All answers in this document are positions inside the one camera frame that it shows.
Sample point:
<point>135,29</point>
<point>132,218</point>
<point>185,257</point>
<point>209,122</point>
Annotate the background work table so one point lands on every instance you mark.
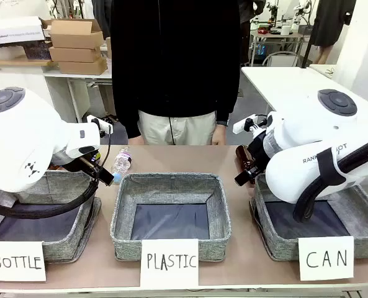
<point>280,35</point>

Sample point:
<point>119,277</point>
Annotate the person in black sweater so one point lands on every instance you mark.
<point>174,62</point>

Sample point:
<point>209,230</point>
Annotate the person's right forearm black sleeve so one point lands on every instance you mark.
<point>128,121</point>

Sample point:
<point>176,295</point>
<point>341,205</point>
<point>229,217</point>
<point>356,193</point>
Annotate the white paper sign PLASTIC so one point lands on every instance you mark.
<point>169,262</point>

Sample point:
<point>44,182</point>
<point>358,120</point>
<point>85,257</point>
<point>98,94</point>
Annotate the person's right hand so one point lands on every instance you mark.
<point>135,141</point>

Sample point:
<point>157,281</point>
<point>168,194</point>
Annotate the open brown cardboard box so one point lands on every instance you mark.
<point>75,34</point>

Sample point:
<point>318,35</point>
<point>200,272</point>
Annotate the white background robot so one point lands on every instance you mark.
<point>302,12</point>

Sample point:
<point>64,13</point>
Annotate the white cup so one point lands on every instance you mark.
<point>285,30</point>

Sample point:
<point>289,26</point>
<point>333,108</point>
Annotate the black slanted pole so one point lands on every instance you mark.
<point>311,34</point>

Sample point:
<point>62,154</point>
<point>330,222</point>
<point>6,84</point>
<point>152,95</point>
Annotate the white printed cardboard box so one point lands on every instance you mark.
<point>14,31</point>

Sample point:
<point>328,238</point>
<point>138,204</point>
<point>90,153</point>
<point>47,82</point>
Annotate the white paper sign CAN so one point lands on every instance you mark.
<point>326,259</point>

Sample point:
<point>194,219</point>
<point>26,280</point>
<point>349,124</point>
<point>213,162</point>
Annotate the wooden shelf board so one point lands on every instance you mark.
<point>16,62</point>

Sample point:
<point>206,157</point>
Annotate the person's left forearm black sleeve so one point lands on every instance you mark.
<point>225,105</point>

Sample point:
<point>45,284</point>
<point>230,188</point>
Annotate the dark plastic crate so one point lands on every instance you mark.
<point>38,51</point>

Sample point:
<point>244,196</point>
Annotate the person's left hand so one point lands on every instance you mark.
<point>219,136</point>

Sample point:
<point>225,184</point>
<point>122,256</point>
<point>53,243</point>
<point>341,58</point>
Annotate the white plastic bin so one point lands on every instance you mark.
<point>7,52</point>

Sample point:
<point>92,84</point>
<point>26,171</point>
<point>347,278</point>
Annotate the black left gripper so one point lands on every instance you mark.
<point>70,164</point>

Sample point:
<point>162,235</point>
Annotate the grey fabric basket bottle label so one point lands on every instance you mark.
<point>72,242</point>

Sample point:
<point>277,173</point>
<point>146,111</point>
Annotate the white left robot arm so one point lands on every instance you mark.
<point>22,139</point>

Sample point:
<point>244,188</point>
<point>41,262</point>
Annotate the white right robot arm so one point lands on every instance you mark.
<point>295,174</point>

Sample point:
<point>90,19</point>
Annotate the background person in black dress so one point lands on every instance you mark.
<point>332,21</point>

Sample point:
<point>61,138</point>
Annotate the flat brown cardboard box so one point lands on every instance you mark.
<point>73,54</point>
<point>82,66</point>

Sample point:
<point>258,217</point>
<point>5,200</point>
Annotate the small clear plastic water bottle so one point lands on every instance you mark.
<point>122,161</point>

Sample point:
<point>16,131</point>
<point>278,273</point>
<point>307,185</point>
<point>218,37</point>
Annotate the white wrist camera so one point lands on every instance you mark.
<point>244,124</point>
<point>100,124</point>

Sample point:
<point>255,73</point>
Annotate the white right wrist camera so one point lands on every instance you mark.
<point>244,124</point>

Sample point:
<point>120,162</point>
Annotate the dark wrist watch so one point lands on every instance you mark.
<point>222,123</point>

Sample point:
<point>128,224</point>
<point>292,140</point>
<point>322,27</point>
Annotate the grey fabric basket can label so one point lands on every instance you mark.
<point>366,217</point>

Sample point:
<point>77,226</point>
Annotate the large white table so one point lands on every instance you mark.
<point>283,83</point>

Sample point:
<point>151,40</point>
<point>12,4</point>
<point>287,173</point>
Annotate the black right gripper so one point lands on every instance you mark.
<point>259,152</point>

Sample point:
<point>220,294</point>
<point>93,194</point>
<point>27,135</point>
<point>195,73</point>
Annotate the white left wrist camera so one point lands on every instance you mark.
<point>100,124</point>

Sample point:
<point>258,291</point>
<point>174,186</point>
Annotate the white desk with legs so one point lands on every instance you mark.
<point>78,76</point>

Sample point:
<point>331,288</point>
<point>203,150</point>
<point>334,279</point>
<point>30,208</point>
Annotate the grey fabric basket plastic label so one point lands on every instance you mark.
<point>124,201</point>

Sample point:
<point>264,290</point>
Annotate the grey metal chair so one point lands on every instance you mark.
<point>280,59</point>

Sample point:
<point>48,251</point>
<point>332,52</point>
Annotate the white paper sign BOTTLE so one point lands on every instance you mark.
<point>14,262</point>

